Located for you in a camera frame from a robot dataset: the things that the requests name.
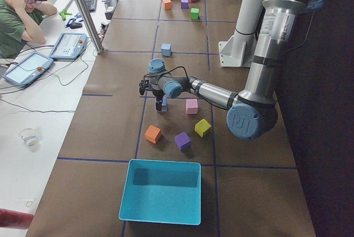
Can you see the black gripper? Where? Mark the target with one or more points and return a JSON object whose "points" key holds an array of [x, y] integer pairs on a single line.
{"points": [[157, 94]]}

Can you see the light blue foam block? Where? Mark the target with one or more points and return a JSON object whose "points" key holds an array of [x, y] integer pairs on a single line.
{"points": [[164, 104], [166, 49]]}

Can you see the silver blue robot arm second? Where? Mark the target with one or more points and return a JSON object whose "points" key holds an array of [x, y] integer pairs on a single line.
{"points": [[260, 42]]}

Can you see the pink foam block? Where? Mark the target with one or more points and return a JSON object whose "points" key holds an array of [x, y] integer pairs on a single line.
{"points": [[192, 106]]}

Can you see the orange foam block right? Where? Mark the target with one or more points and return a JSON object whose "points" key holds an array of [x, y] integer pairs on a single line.
{"points": [[153, 134]]}

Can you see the orange foam block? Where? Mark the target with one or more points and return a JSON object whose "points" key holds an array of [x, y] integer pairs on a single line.
{"points": [[167, 4], [153, 134]]}

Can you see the purple foam block right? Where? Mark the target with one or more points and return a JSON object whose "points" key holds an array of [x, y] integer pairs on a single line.
{"points": [[183, 141]]}

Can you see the purple foam block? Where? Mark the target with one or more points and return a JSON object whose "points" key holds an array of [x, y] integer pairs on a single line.
{"points": [[184, 4], [183, 141]]}

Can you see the yellow foam block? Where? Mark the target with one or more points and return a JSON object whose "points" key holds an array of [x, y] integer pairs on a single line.
{"points": [[202, 128]]}

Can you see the green foam block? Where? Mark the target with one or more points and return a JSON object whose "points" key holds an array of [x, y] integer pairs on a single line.
{"points": [[194, 14]]}

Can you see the orange foam block left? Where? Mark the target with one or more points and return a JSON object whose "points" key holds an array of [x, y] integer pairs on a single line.
{"points": [[167, 4]]}

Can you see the teal plastic bin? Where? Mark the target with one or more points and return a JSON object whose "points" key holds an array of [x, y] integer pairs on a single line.
{"points": [[166, 192]]}

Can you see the purple foam block left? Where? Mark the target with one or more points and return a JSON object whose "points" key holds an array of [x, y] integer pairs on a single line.
{"points": [[184, 4]]}

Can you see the teach pendant far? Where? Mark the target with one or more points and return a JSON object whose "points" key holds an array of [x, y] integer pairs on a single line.
{"points": [[69, 46]]}

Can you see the teach pendant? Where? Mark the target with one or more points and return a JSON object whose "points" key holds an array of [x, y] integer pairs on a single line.
{"points": [[28, 70], [69, 46]]}

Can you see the black computer mouse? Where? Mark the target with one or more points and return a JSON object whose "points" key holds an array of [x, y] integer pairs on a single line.
{"points": [[75, 25]]}

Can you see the green plastic tool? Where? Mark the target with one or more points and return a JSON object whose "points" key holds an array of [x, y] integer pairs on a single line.
{"points": [[64, 12]]}

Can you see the teach pendant near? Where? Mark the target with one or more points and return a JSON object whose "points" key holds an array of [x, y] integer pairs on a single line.
{"points": [[28, 70]]}

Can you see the person in green shirt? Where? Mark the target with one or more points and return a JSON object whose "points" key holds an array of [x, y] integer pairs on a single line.
{"points": [[20, 24]]}

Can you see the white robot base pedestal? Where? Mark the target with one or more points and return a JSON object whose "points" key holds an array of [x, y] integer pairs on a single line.
{"points": [[239, 49]]}

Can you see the aluminium frame post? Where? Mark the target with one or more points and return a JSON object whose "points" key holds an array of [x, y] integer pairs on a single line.
{"points": [[90, 27]]}

